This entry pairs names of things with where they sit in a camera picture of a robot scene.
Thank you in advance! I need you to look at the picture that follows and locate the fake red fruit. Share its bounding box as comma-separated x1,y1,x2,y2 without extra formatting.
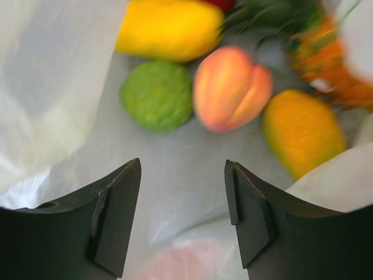
205,0,236,12

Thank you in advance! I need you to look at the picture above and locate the fake yellow fruit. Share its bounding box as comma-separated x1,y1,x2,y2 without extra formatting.
115,1,224,63

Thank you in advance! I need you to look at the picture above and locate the fake orange green mango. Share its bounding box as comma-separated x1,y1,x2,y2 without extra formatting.
262,89,347,180

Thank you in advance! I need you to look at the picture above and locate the translucent plastic bag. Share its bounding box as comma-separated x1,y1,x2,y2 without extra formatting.
1,1,372,279

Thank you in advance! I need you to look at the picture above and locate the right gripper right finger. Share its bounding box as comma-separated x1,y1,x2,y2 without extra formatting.
224,160,372,280

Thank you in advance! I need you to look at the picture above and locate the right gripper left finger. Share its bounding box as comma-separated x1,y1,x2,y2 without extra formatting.
1,159,142,280

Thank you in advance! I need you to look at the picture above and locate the fake green custard apple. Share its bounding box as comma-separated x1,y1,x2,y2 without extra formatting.
119,60,193,132

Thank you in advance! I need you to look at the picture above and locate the fake orange pineapple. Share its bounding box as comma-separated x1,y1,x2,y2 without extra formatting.
221,1,372,111

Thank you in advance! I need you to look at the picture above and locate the fake peach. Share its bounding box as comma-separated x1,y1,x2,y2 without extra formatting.
193,45,273,132

